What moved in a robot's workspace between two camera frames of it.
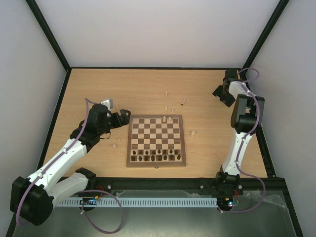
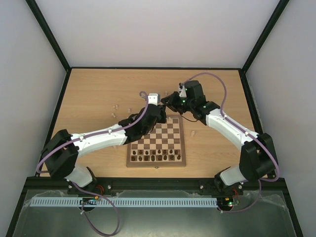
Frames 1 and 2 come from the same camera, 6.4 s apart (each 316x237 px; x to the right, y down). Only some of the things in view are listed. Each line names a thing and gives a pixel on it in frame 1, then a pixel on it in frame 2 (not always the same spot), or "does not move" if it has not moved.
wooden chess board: x=155 y=140 does not move
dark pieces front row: x=152 y=158 does not move
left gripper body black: x=117 y=123 to x=162 y=119
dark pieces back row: x=134 y=152 does not move
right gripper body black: x=222 y=95 to x=176 y=101
